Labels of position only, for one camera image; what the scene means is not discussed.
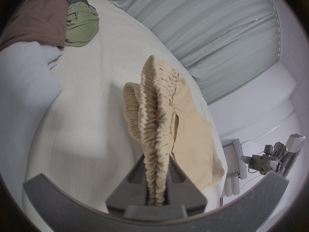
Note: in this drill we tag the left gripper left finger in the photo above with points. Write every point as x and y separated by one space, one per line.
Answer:
128 192

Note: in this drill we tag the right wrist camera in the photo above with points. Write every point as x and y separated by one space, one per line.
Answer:
268 148

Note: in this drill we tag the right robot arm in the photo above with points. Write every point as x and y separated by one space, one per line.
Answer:
293 145

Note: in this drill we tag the tan shorts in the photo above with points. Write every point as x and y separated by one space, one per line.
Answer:
159 129

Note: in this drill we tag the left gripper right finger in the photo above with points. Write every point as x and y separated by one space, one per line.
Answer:
185 192

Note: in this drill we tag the green garment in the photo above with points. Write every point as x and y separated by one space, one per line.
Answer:
82 25

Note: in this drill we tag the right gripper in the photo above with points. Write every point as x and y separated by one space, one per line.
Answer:
260 162

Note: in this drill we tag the bed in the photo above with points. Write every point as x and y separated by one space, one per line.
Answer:
96 105

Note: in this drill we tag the brown garment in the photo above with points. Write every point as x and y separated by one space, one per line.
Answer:
36 20

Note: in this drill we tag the white garment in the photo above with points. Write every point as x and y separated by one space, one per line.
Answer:
21 81

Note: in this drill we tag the pale green curtain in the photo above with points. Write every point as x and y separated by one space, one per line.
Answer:
205 32

